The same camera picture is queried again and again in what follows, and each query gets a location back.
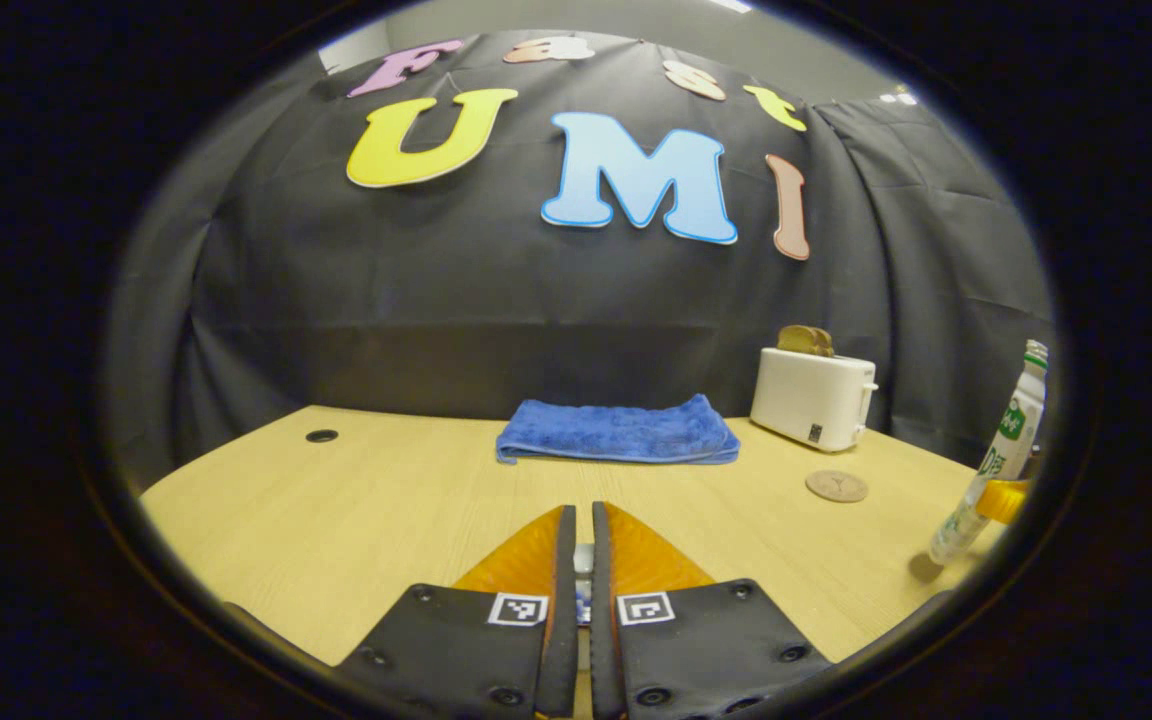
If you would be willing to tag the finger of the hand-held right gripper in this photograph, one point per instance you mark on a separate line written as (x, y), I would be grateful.
(1004, 498)

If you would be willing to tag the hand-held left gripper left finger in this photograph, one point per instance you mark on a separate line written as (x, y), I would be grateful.
(563, 600)

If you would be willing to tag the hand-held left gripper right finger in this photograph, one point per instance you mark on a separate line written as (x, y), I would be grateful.
(603, 600)

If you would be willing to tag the white blue-patterned teacup lid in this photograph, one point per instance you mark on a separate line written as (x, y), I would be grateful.
(584, 605)

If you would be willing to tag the white water bottle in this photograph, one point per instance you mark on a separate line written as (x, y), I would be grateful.
(1011, 430)

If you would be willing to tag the round brown coaster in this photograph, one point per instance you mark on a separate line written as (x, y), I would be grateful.
(836, 486)

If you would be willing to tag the blue folded towel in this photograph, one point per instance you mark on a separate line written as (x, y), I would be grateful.
(616, 430)

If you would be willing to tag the white toaster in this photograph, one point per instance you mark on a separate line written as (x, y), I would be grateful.
(811, 400)

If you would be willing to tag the toasted bread slice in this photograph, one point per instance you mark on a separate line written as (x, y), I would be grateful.
(824, 345)
(796, 338)

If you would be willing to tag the black table grommet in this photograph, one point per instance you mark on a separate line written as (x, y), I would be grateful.
(321, 436)

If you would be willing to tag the black backdrop cloth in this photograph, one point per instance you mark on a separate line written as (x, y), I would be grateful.
(436, 300)

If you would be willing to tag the small ceiling light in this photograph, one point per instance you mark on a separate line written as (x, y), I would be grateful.
(899, 98)

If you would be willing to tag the long ceiling light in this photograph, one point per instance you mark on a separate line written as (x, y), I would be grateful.
(729, 5)

